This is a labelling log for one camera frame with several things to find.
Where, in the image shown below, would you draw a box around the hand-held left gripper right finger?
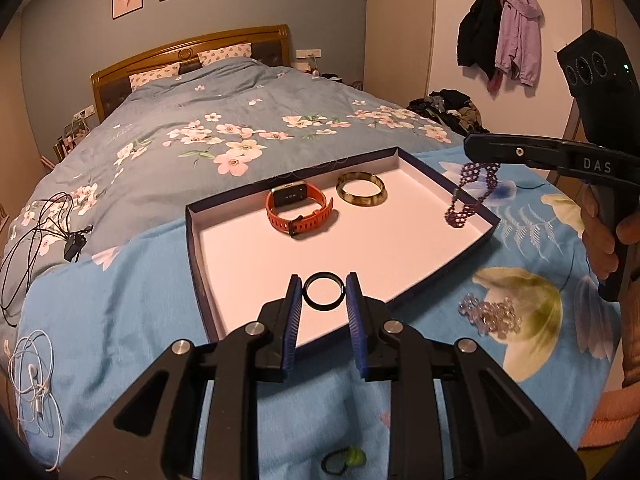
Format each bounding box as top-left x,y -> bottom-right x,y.
345,272 -> 587,480

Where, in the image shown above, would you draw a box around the black ring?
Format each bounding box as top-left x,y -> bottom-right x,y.
303,272 -> 346,311

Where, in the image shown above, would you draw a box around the black coat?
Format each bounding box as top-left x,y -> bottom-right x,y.
457,0 -> 502,83

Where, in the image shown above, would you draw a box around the wooden headboard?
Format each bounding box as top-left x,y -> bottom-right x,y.
90,24 -> 292,123

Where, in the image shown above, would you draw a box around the green hair tie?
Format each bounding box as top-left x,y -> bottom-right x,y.
322,446 -> 367,477

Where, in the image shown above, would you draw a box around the grey-blue floral duvet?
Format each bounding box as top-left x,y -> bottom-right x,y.
0,57 -> 466,311

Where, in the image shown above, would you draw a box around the person's right forearm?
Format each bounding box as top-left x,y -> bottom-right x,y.
620,304 -> 640,392

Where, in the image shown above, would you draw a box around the dark blue box lid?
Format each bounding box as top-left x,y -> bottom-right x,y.
185,146 -> 501,347

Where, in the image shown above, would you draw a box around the orange smartwatch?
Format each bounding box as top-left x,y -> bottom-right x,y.
265,180 -> 335,235

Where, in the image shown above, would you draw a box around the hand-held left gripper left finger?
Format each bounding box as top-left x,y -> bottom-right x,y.
50,273 -> 304,480

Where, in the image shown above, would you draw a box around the green marbled bangle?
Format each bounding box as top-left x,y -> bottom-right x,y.
336,172 -> 388,208

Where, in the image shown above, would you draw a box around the person's right hand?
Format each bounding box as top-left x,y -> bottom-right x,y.
580,184 -> 640,282

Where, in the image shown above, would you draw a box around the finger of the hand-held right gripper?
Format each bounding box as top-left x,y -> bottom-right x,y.
463,132 -> 567,172

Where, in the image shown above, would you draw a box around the person's pink knit clothing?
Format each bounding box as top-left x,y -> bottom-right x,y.
580,395 -> 640,451

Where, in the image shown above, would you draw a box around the bright blue floral blanket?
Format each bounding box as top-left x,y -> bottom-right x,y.
20,147 -> 626,480

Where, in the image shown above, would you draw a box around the bedside clutter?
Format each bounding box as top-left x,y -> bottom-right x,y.
52,119 -> 91,163

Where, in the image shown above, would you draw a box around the lilac jacket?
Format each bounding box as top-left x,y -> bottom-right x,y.
495,0 -> 543,87

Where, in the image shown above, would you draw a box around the spotted white pillow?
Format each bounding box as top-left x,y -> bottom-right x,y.
129,62 -> 182,92
197,43 -> 252,67

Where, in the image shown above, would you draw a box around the pile of dark clothes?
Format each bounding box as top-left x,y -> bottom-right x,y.
406,89 -> 483,133

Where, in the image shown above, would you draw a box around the black cables with charger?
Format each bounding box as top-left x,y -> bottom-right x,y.
0,192 -> 93,328

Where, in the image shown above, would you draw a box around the white earphones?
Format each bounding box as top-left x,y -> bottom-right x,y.
10,330 -> 63,438

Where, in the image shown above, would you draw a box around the lilac crystal bracelet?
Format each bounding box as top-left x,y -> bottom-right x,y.
459,292 -> 521,336

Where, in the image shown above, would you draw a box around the purple beaded bracelet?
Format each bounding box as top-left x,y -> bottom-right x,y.
444,161 -> 501,229

